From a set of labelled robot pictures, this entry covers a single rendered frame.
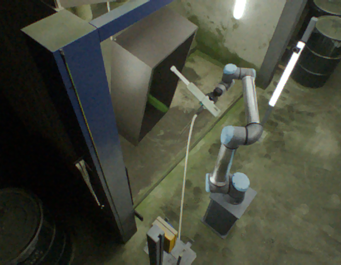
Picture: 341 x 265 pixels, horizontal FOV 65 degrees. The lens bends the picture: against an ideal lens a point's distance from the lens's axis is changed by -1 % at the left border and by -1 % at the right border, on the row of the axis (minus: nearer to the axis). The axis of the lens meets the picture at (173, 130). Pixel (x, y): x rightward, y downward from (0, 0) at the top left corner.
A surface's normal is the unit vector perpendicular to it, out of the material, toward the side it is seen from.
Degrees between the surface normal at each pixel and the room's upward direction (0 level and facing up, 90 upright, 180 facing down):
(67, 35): 0
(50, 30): 0
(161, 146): 0
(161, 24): 12
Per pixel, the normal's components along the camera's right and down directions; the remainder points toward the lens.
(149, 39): 0.21, -0.48
